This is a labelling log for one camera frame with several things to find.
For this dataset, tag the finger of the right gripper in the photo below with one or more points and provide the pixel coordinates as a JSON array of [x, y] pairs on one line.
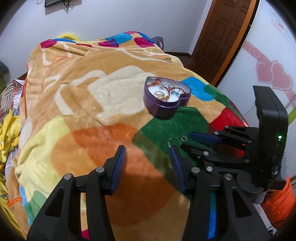
[[205, 138], [193, 151]]

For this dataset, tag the yellow pillow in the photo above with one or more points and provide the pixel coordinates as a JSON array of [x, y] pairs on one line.
[[69, 36]]

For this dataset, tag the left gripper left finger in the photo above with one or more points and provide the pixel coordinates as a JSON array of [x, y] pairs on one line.
[[114, 167]]

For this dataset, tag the yellow cloth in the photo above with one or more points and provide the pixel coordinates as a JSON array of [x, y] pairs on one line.
[[10, 134]]

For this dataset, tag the orange jacket sleeve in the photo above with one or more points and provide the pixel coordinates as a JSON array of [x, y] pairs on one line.
[[278, 204]]

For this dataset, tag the colourful fleece blanket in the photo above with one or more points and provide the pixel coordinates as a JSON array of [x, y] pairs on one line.
[[80, 101]]

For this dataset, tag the copper wire bangle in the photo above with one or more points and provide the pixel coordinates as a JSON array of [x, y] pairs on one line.
[[164, 90]]

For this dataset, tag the wooden door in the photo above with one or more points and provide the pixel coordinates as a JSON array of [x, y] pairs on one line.
[[223, 31]]

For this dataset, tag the purple backpack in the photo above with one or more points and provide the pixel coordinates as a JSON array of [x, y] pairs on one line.
[[159, 42]]

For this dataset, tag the purple heart tin box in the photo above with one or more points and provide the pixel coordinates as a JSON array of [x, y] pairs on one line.
[[161, 109]]

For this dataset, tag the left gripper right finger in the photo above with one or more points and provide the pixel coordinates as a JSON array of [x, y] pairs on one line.
[[182, 170]]

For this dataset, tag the white cabinet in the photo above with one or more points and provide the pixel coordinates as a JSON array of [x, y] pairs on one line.
[[266, 58]]

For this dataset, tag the wall mounted black monitor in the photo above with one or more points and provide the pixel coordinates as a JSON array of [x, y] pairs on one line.
[[52, 2]]

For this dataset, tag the patterned pillow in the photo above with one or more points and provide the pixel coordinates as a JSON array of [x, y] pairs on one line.
[[10, 98]]

